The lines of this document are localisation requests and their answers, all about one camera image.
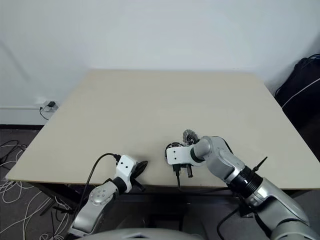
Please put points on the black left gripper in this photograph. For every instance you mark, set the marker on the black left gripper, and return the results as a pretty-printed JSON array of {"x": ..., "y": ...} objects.
[{"x": 133, "y": 182}]

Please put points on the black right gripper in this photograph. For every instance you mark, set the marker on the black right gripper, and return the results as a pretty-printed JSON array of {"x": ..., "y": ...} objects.
[{"x": 183, "y": 170}]

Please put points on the round spoked motor rotor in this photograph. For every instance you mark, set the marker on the round spoked motor rotor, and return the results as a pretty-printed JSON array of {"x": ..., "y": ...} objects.
[{"x": 190, "y": 137}]

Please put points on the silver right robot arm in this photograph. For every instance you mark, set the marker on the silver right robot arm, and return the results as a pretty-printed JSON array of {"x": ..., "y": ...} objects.
[{"x": 225, "y": 155}]

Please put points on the grey rounded robot torso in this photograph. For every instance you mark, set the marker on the grey rounded robot torso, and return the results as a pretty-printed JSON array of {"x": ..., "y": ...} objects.
[{"x": 140, "y": 232}]

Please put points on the black power adapter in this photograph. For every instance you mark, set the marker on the black power adapter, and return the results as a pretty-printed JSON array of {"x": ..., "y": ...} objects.
[{"x": 51, "y": 103}]

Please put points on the black bag with white piping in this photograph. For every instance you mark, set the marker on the black bag with white piping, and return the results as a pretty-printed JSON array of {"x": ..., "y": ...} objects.
[{"x": 305, "y": 100}]

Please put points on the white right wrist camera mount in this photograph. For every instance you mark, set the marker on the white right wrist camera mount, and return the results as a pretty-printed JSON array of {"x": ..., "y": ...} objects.
[{"x": 180, "y": 155}]

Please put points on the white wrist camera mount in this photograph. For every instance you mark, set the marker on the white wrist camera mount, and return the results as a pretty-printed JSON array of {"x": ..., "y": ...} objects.
[
  {"x": 125, "y": 167},
  {"x": 180, "y": 155}
]

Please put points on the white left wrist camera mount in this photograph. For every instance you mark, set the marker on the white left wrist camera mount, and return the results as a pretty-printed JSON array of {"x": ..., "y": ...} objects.
[{"x": 125, "y": 167}]

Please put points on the black table frame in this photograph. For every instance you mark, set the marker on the black table frame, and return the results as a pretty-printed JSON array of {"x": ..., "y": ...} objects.
[{"x": 60, "y": 197}]

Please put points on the white wall socket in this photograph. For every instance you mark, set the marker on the white wall socket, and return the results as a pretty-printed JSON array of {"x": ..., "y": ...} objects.
[{"x": 53, "y": 109}]

